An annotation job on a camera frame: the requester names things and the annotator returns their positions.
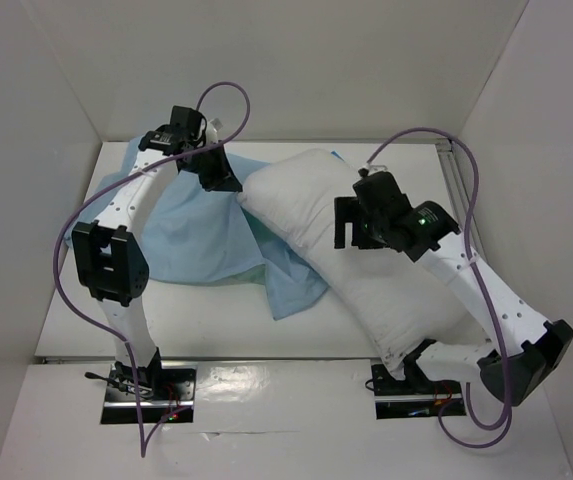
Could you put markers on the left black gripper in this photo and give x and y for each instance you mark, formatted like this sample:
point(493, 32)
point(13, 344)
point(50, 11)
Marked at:
point(223, 178)

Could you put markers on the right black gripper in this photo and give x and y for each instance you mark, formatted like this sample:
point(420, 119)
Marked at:
point(346, 223)

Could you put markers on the blue green pillowcase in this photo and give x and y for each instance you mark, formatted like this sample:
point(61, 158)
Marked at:
point(199, 238)

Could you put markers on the white pillow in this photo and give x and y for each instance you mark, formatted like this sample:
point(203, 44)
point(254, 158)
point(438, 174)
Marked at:
point(396, 302)

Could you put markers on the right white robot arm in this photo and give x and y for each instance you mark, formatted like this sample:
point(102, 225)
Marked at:
point(524, 347)

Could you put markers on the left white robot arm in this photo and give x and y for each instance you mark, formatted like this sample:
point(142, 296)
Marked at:
point(108, 257)

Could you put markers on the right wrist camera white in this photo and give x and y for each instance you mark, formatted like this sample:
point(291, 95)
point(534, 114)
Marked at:
point(370, 168)

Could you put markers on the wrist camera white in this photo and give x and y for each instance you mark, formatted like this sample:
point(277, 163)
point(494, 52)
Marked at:
point(212, 130)
point(370, 168)

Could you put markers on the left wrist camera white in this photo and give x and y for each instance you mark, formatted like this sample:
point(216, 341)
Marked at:
point(212, 130)

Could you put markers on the aluminium rail frame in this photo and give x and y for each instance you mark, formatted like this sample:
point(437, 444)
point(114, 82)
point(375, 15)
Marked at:
point(454, 184)

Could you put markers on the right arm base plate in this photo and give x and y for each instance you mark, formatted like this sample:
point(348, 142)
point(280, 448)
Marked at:
point(402, 399)

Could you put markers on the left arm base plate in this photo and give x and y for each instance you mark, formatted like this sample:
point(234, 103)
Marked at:
point(173, 396)

